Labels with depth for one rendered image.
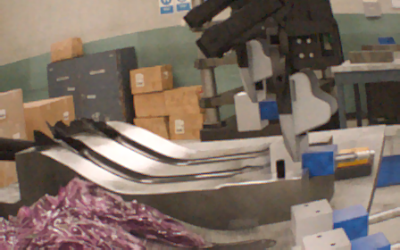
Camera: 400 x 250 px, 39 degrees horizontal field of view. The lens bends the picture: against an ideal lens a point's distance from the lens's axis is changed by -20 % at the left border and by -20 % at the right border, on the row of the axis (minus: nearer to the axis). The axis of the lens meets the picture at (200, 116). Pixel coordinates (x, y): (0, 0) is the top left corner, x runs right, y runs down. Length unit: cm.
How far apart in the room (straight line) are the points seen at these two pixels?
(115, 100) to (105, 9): 135
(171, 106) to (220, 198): 697
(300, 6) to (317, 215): 26
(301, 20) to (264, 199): 20
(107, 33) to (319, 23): 780
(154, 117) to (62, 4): 233
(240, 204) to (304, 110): 12
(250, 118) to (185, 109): 657
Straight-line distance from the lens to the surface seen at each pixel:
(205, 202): 70
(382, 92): 661
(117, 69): 780
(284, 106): 69
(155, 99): 773
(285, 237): 58
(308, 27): 69
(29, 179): 82
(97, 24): 853
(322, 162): 71
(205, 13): 103
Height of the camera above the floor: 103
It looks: 6 degrees down
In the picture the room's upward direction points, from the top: 7 degrees counter-clockwise
